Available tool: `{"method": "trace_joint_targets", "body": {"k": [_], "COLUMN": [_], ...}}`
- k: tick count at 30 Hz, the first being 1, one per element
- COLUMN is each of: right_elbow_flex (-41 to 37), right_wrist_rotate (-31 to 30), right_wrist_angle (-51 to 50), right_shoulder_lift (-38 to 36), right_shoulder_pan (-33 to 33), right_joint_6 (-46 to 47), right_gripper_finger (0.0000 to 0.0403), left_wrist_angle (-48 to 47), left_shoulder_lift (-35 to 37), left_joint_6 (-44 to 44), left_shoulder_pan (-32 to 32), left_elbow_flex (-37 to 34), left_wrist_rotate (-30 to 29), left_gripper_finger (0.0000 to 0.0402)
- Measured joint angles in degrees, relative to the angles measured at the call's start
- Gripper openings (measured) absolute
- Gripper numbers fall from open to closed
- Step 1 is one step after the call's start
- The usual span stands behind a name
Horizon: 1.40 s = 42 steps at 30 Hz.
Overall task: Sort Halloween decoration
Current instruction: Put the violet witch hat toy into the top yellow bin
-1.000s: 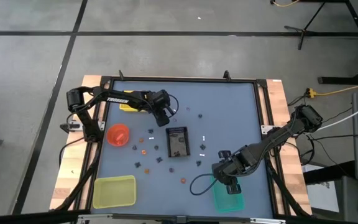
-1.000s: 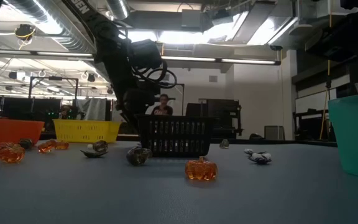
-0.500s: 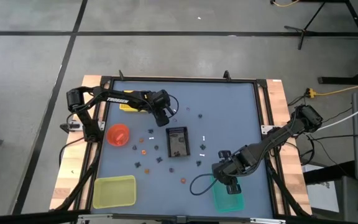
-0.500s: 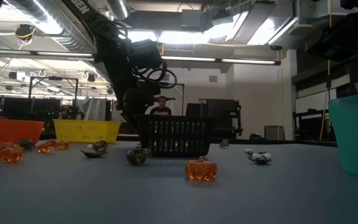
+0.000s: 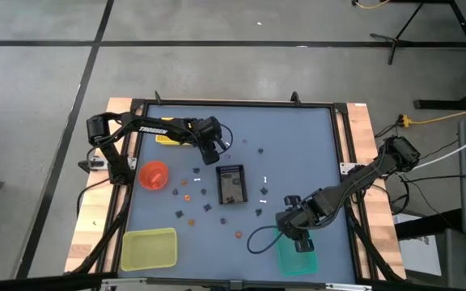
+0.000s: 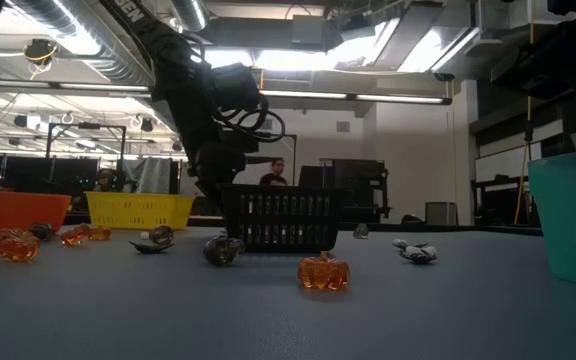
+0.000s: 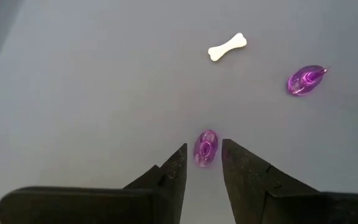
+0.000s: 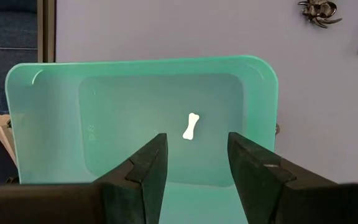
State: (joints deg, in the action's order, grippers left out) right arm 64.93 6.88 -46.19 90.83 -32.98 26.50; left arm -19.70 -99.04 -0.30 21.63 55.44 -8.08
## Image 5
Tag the yellow slotted plastic basket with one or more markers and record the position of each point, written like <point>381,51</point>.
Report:
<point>168,140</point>

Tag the black slotted plastic basket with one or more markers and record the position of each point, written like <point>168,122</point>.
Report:
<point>227,190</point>

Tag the yellow-green translucent plastic bin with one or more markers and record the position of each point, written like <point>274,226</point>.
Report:
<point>148,242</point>

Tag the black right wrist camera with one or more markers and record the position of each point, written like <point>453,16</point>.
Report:
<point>304,245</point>

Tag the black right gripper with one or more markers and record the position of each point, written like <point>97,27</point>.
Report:
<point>295,222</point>

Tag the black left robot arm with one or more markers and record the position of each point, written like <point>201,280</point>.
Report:
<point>152,130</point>

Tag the black stand base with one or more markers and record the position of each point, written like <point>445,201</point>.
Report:
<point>439,104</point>

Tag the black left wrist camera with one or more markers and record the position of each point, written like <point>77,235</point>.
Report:
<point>210,157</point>

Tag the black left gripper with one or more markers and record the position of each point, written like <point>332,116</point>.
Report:
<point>208,130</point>

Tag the teal plastic bin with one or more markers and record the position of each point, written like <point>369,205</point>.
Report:
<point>297,264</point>

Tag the black light stand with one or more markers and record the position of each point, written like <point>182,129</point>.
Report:
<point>396,40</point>

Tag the grey storage box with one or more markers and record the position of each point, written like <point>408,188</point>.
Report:
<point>419,258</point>

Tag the orange round plastic bowl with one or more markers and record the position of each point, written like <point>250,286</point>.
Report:
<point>146,180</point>

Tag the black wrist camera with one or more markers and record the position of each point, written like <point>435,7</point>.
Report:
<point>304,245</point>
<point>210,157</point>

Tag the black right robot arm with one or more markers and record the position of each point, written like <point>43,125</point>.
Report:
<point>362,178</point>

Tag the black plastic spider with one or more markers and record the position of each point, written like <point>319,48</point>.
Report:
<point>196,170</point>
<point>260,150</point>
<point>179,213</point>
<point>258,211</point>
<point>207,207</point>
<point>230,198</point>
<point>264,191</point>

